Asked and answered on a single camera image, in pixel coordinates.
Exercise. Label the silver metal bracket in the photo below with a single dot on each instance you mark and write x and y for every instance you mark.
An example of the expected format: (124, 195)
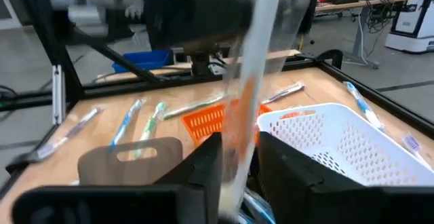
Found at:
(58, 95)

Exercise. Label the grey translucent plastic bin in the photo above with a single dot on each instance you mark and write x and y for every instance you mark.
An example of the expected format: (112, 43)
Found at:
(98, 169)

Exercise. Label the white perforated plastic basket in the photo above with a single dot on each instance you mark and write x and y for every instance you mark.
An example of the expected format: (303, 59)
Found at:
(264, 125)

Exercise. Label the blue floor bin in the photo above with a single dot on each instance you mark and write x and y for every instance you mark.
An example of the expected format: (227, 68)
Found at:
(146, 59)

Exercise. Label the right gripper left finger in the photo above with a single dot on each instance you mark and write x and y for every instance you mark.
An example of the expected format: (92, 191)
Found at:
(118, 207)

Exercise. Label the orange toothbrush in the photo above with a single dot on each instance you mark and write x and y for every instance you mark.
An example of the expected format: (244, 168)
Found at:
(245, 115)

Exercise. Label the orange plastic basket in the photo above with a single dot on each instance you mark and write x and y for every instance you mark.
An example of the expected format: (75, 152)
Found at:
(203, 122)

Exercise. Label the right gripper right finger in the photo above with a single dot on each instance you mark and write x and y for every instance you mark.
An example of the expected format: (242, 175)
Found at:
(339, 207)

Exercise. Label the wooden workbench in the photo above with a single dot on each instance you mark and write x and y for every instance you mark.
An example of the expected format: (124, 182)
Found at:
(356, 4)

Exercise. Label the white mobile machine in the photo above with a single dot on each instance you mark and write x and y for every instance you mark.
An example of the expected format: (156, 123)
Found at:
(412, 23)

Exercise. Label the green toothbrush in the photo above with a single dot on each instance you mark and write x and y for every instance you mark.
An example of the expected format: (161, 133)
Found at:
(193, 108)
(151, 125)

